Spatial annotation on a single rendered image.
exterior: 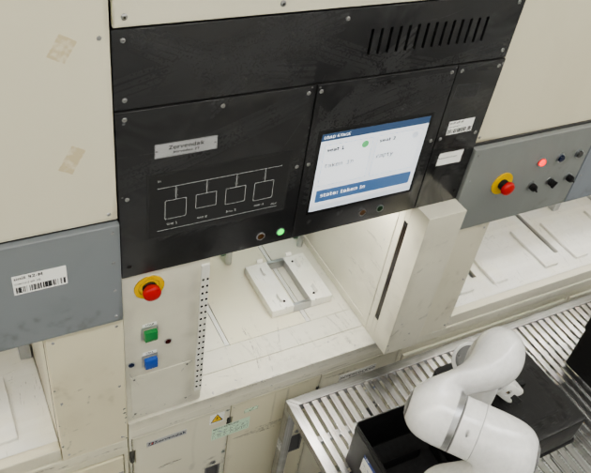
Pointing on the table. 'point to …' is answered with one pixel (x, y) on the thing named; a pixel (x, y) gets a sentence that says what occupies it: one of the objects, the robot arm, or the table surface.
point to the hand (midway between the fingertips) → (509, 388)
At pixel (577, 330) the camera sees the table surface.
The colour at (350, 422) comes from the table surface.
